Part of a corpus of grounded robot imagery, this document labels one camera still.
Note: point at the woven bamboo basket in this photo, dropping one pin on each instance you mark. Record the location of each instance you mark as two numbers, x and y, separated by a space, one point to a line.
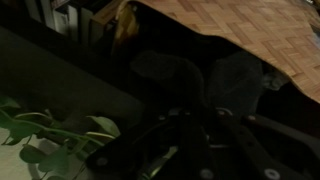
250 26

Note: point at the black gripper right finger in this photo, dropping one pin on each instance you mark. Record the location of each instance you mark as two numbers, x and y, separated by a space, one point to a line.
260 150

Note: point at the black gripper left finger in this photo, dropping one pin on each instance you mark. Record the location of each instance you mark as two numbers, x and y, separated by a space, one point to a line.
146 146

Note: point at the dark grey sock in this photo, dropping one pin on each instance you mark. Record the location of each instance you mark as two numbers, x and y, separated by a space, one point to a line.
170 73
236 80

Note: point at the white book maroon band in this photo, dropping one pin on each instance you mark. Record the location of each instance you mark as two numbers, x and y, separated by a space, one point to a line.
65 20

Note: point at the black cube shelf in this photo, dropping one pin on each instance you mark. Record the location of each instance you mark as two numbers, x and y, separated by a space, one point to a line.
50 73

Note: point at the green pothos plant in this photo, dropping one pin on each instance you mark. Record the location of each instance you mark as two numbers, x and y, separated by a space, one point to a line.
56 160

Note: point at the light grey sock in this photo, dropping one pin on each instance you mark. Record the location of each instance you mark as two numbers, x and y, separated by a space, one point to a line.
275 81

